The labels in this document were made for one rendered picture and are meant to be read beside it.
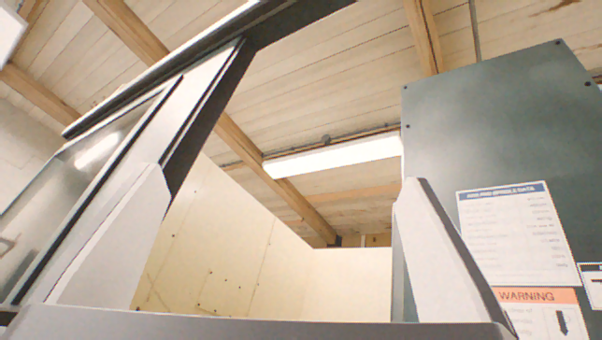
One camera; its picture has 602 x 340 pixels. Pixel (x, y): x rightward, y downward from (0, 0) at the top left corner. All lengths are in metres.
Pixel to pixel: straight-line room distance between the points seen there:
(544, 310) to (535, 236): 0.12
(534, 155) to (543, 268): 0.24
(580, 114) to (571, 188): 0.19
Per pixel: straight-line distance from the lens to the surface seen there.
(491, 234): 0.63
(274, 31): 0.48
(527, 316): 0.58
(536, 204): 0.66
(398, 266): 1.37
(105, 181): 0.42
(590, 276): 0.62
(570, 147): 0.75
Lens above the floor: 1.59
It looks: 36 degrees up
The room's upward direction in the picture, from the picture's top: 15 degrees clockwise
